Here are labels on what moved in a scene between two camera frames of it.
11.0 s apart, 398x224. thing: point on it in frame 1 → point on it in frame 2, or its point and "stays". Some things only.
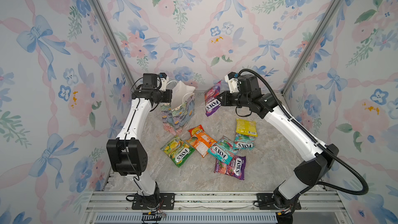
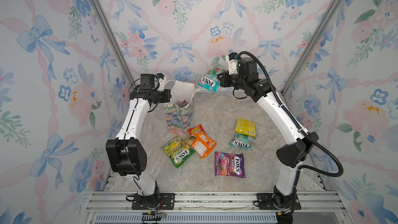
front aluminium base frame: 215,207 stays
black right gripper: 228,96 → 224,80
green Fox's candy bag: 177,151 stays
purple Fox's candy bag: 222,98 → 184,103
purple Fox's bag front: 236,167 stays
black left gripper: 169,94 stays
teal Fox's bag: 224,150 → 210,80
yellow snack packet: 246,127 stays
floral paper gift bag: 176,114 stays
